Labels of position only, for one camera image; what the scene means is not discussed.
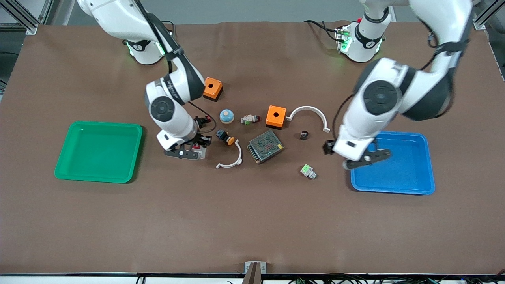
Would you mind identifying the aluminium frame profile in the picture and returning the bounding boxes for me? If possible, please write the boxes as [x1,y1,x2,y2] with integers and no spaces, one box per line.
[473,0,505,30]
[0,0,54,35]

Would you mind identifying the small white arc bracket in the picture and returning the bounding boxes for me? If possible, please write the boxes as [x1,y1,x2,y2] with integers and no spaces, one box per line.
[216,140,243,169]

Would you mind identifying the brown table cover mat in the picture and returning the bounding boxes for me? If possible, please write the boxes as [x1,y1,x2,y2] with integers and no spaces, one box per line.
[0,21,505,275]

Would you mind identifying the orange button box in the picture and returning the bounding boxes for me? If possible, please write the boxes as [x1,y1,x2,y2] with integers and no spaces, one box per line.
[266,105,287,130]
[200,77,224,103]

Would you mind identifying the metal mesh power supply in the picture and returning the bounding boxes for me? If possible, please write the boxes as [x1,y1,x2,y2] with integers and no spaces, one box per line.
[247,129,285,165]

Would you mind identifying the green plastic tray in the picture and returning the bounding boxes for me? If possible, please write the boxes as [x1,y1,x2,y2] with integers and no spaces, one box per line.
[54,121,143,184]

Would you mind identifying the blue plastic tray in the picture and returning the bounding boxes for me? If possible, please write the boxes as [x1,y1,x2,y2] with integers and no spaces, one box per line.
[349,130,436,195]

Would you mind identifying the large white arc bracket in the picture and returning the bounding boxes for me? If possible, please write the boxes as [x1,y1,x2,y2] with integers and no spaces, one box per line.
[286,106,331,133]

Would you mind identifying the orange capped black knob switch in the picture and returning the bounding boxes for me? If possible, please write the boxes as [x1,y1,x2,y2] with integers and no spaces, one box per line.
[215,129,236,146]

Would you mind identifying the grey metal table bracket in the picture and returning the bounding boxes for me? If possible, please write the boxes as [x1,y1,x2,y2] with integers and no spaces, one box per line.
[244,261,267,284]

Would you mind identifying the black base cable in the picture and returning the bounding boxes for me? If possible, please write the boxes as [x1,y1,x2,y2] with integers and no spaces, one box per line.
[304,20,340,42]

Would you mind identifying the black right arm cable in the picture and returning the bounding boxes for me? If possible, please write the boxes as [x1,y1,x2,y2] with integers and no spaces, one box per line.
[134,0,217,135]

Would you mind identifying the green white small switch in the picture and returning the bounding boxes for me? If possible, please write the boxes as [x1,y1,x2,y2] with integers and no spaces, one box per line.
[300,164,318,180]

